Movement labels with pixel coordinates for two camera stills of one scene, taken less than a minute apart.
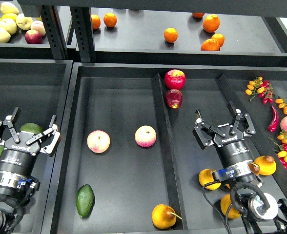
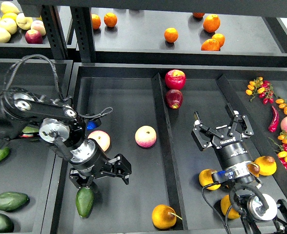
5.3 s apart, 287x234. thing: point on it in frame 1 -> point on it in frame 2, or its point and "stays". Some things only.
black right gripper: [226, 133] stays
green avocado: [85, 200] stays
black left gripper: [25, 141] -> [119, 166]
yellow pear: [164, 217] stays
